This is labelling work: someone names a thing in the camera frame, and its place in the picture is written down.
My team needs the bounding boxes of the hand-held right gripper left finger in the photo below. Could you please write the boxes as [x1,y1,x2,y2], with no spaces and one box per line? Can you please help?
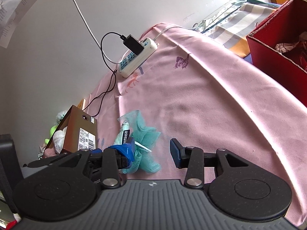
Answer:
[51,143,135,190]

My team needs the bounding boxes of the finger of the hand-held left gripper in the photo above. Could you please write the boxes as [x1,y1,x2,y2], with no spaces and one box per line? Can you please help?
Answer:
[23,149,105,172]

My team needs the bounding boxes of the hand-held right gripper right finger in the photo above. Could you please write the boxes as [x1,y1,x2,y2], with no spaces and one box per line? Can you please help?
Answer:
[170,138,250,188]

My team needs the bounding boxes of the teal mesh bath pouf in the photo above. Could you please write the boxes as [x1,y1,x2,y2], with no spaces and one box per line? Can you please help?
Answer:
[117,110,162,174]

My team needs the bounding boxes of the brown cardboard box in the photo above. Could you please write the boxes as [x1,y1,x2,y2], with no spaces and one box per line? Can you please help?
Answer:
[44,105,98,154]

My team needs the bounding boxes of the pink plush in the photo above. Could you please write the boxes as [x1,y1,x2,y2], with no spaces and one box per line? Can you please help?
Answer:
[38,146,58,160]

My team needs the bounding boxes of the green plush toy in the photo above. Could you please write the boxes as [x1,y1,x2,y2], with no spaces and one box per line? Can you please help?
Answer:
[45,124,59,144]

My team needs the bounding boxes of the white fluffy pompom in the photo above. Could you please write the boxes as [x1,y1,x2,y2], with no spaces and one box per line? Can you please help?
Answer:
[56,110,69,123]

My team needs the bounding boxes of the pink printed blanket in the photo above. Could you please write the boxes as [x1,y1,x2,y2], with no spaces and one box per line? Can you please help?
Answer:
[82,23,307,226]

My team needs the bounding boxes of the white power strip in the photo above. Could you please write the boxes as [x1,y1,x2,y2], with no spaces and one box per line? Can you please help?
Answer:
[118,38,158,78]

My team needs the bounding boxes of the black charger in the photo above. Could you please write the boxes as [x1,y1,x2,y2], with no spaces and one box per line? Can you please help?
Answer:
[123,34,144,55]

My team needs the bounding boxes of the orange cloth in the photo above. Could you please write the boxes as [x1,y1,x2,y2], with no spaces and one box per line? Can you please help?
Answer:
[228,37,251,58]

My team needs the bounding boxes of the red storage box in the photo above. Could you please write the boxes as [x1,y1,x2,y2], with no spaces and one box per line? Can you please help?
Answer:
[246,0,307,108]

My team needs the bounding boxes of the striped cloth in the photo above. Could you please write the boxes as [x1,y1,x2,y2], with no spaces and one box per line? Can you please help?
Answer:
[192,0,283,53]

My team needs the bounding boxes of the patterned cloth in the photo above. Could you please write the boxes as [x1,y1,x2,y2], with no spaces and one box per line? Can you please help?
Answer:
[275,32,307,53]

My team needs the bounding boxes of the black cable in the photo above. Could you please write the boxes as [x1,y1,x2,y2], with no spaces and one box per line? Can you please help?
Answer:
[83,32,126,118]

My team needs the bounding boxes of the white power strip cord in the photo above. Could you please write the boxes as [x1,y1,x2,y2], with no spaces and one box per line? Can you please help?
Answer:
[153,25,179,42]

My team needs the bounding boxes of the white cable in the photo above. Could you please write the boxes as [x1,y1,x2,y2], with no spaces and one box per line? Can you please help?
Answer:
[59,0,120,65]

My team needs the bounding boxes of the paper sheets on wall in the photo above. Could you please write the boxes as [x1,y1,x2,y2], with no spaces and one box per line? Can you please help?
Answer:
[0,0,39,48]

